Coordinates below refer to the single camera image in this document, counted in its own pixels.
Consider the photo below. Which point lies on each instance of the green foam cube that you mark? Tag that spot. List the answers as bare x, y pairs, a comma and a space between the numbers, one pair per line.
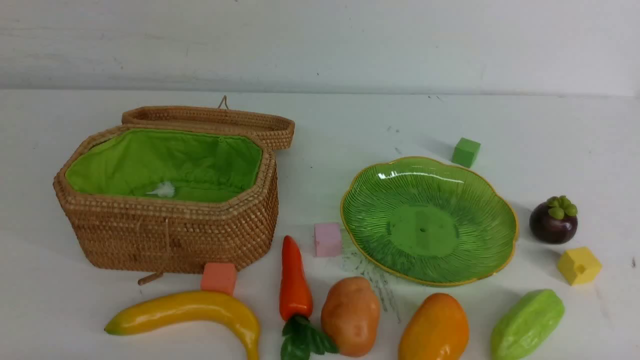
465, 152

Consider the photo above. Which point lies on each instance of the orange foam cube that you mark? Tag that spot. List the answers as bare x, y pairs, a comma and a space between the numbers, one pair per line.
219, 277

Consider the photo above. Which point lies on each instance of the green plastic starfruit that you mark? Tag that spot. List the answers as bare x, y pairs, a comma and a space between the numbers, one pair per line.
526, 325

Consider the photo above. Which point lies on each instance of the woven wicker basket green lining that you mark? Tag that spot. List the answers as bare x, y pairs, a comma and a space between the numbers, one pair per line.
148, 199

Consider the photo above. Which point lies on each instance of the dark purple plastic mangosteen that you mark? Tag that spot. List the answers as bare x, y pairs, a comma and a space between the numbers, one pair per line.
554, 221

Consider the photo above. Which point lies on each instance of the yellow plastic banana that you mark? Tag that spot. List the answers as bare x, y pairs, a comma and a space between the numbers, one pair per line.
190, 306

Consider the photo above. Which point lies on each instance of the pink foam cube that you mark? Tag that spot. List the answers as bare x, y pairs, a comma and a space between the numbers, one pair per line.
327, 239

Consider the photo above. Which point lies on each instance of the yellow foam cube with hole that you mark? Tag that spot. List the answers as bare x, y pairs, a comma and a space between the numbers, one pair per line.
579, 266

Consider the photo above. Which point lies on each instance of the orange plastic carrot green leaves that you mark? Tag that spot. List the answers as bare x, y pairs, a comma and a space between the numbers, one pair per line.
300, 337

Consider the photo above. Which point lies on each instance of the woven wicker basket lid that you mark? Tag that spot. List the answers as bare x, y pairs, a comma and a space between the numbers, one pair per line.
275, 132

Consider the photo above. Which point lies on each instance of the orange plastic mango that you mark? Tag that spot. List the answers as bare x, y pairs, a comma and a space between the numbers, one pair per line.
438, 330

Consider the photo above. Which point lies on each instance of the brown plastic potato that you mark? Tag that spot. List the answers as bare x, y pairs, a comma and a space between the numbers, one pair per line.
350, 316

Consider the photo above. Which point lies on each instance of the green glass leaf plate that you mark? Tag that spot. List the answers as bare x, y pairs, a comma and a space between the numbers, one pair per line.
432, 223

